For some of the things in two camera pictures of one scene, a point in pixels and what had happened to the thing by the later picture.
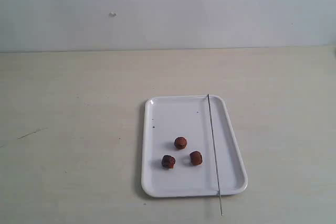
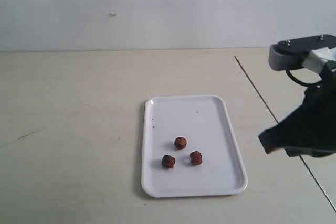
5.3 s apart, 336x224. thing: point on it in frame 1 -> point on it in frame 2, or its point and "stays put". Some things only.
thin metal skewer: (216, 157) -> (277, 122)
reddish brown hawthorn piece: (196, 157) stays put
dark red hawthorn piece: (168, 161) stays put
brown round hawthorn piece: (180, 142) stays put
